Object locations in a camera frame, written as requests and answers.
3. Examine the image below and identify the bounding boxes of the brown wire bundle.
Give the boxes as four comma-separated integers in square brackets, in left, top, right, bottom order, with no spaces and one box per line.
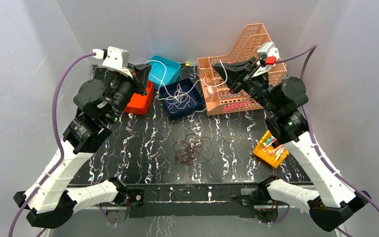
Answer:
[172,132,206,166]

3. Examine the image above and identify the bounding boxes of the purple cable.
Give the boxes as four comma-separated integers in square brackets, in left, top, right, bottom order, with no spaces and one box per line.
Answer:
[274,44,379,237]
[8,49,107,237]

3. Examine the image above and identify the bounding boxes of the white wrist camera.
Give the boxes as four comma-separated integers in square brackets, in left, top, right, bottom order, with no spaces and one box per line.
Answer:
[253,42,280,77]
[102,46,133,78]

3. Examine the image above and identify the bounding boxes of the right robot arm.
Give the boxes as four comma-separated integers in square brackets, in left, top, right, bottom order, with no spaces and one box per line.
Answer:
[213,58,368,232]

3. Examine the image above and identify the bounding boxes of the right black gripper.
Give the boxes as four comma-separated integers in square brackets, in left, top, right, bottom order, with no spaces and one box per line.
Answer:
[214,57,281,115]

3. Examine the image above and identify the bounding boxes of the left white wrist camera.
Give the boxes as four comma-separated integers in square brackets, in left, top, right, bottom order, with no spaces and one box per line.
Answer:
[102,46,133,78]

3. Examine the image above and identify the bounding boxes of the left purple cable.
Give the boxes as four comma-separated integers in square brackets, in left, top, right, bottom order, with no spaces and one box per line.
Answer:
[8,49,107,237]

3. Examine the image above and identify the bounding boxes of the navy square tray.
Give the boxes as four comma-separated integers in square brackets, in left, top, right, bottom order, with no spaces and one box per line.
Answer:
[158,79,205,120]

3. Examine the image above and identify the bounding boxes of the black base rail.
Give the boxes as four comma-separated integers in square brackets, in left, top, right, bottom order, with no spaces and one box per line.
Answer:
[128,183,272,218]

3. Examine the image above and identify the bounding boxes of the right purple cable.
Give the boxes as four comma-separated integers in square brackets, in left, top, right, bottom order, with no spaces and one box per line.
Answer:
[274,44,379,237]

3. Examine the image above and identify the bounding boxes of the white wires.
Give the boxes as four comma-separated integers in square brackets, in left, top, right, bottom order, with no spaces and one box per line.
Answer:
[164,83,198,112]

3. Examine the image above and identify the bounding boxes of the peach plastic file organizer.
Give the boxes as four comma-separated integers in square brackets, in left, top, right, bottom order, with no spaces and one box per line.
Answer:
[197,23,271,116]

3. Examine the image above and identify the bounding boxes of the red square tray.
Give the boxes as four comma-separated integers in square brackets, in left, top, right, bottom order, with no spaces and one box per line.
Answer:
[124,81,154,115]

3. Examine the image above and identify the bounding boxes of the teal square tray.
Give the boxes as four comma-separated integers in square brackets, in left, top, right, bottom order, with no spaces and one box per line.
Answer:
[148,55,181,90]

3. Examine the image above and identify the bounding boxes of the white wire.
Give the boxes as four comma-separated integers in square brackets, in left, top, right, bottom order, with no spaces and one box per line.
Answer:
[145,59,229,114]

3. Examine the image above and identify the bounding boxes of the markers in yellow bin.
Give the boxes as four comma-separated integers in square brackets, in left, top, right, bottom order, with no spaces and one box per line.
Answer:
[262,136,284,161]

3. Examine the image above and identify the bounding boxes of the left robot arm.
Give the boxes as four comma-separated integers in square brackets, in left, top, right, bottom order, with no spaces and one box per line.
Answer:
[13,64,152,229]

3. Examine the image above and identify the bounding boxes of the yellow bin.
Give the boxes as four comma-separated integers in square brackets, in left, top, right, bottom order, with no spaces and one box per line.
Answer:
[253,130,289,168]

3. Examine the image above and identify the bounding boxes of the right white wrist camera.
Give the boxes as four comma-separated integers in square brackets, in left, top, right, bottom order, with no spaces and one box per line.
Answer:
[253,42,280,77]

